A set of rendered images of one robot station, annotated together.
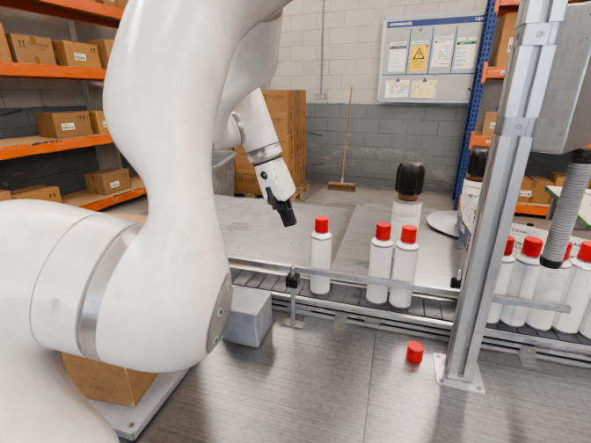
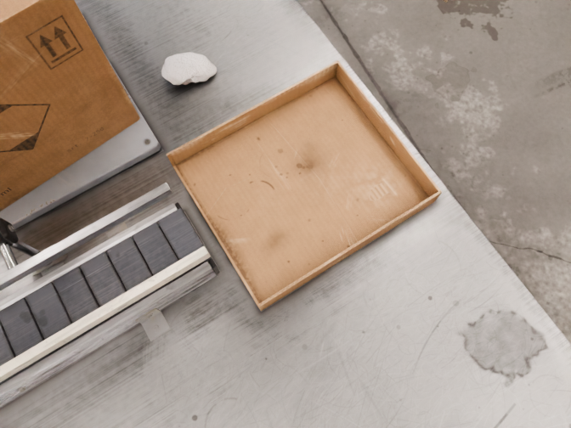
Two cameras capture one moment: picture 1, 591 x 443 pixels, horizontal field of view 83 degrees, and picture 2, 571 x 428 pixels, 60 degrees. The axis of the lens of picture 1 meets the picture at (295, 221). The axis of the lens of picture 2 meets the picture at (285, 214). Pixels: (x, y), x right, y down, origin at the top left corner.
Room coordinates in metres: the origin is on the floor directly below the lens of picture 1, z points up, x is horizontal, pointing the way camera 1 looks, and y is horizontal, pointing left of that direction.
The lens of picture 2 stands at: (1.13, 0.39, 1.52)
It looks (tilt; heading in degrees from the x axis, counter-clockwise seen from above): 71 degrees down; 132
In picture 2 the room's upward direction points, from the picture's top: 1 degrees counter-clockwise
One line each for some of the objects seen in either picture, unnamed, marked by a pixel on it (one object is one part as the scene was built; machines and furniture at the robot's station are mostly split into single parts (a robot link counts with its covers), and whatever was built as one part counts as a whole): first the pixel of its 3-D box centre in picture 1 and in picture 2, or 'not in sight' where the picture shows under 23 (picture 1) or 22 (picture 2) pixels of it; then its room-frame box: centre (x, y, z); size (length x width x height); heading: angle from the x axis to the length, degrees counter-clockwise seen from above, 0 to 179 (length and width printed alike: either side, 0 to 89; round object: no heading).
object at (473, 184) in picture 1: (476, 187); not in sight; (1.20, -0.67, 1.04); 0.09 x 0.09 x 0.29
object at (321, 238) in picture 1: (320, 255); not in sight; (0.75, -0.06, 0.98); 0.05 x 0.05 x 0.20
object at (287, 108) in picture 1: (259, 145); not in sight; (4.57, 0.49, 0.70); 1.20 x 0.82 x 1.39; 73
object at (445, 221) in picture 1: (468, 224); not in sight; (1.20, -0.67, 0.89); 0.31 x 0.31 x 0.01
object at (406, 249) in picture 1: (404, 266); not in sight; (0.69, -0.26, 0.98); 0.05 x 0.05 x 0.20
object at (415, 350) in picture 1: (415, 351); not in sight; (0.57, -0.26, 0.85); 0.03 x 0.03 x 0.03
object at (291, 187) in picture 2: not in sight; (302, 177); (0.96, 0.62, 0.85); 0.30 x 0.26 x 0.04; 73
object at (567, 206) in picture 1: (566, 211); not in sight; (0.53, -0.46, 1.18); 0.04 x 0.04 x 0.21
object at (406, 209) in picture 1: (405, 210); not in sight; (0.97, -0.34, 1.03); 0.09 x 0.09 x 0.30
